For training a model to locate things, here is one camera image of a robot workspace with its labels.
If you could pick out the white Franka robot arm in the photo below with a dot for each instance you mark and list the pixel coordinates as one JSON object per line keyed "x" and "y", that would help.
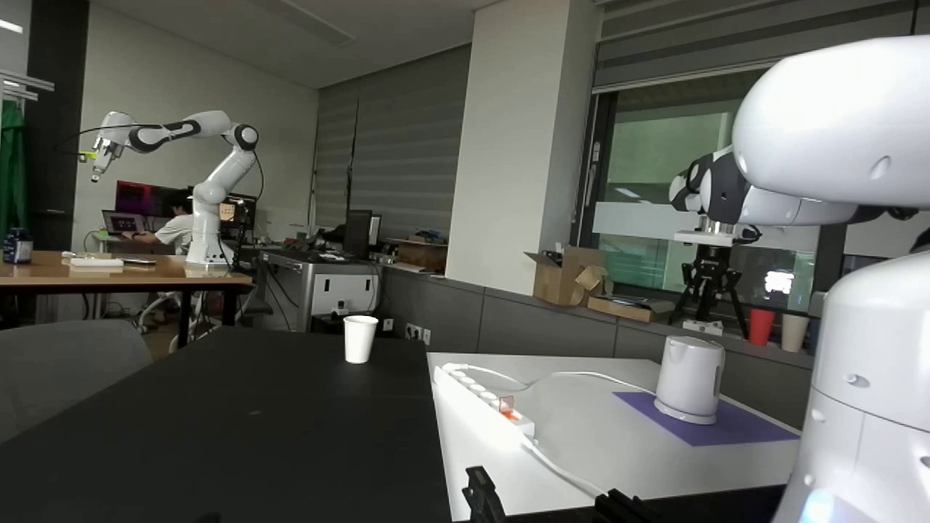
{"x": 861, "y": 320}

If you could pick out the white flat keyboard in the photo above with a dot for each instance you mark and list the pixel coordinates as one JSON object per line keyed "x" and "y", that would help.
{"x": 93, "y": 261}

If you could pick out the purple rectangular mat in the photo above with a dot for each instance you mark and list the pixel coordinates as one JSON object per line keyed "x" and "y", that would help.
{"x": 744, "y": 426}

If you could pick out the grey window blind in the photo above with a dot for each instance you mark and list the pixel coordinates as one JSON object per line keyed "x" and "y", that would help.
{"x": 407, "y": 147}

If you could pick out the flat cardboard piece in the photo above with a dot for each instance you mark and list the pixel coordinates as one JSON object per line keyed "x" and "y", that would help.
{"x": 619, "y": 309}

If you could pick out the white paper cup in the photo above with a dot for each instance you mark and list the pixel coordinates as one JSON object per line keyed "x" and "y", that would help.
{"x": 359, "y": 339}

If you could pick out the black camera tripod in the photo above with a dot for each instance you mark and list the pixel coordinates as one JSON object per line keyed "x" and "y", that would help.
{"x": 713, "y": 287}

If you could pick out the beige paper cup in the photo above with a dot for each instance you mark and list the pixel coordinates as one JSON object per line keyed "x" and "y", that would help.
{"x": 793, "y": 336}

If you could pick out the grey metal cabinet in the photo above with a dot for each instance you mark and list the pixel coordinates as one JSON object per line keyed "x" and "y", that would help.
{"x": 322, "y": 287}

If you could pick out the black computer monitor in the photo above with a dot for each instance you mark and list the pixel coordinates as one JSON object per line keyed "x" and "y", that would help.
{"x": 149, "y": 201}

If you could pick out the grey upholstered chair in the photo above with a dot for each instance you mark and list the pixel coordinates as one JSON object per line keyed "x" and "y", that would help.
{"x": 58, "y": 374}

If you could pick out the white wall outlet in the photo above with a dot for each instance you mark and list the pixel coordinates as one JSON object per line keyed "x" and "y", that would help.
{"x": 415, "y": 333}

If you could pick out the open cardboard box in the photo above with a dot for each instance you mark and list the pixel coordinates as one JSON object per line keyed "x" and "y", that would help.
{"x": 568, "y": 280}

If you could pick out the green hanging cloth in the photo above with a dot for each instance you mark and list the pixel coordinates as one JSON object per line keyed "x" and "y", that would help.
{"x": 11, "y": 165}

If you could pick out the white cylindrical cup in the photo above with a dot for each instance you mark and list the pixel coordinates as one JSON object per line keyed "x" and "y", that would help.
{"x": 688, "y": 380}

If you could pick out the black table clamp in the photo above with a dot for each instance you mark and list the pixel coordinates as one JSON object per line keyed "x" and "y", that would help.
{"x": 482, "y": 496}
{"x": 614, "y": 506}

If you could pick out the black computer case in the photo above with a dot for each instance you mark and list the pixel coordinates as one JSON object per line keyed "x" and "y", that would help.
{"x": 360, "y": 235}

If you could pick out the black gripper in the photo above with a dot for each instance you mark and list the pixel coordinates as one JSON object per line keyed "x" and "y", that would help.
{"x": 713, "y": 188}

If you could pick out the wooden desk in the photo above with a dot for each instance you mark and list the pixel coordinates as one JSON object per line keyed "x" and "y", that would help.
{"x": 106, "y": 275}

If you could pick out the brown box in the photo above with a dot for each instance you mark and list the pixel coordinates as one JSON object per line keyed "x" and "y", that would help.
{"x": 420, "y": 258}

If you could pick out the grey partition panel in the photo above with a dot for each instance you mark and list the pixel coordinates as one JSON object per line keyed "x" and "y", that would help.
{"x": 542, "y": 323}

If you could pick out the red cup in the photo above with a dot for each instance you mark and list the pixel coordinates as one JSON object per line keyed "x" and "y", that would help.
{"x": 761, "y": 330}

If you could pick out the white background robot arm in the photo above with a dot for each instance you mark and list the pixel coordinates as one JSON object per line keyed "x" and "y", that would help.
{"x": 208, "y": 184}

